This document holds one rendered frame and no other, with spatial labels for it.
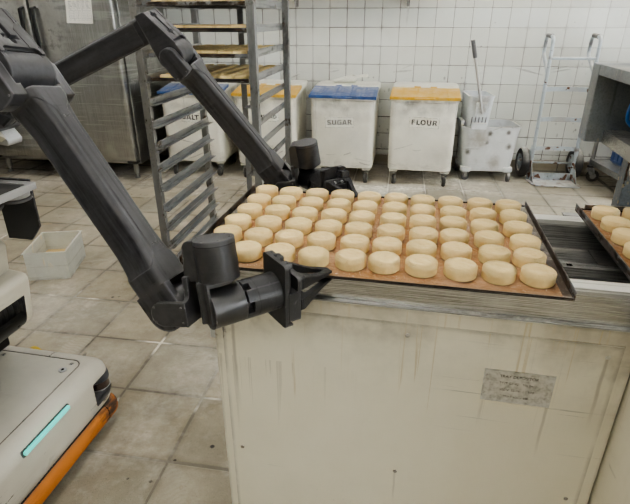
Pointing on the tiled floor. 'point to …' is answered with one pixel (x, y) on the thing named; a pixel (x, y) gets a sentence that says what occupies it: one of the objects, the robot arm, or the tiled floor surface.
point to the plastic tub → (54, 255)
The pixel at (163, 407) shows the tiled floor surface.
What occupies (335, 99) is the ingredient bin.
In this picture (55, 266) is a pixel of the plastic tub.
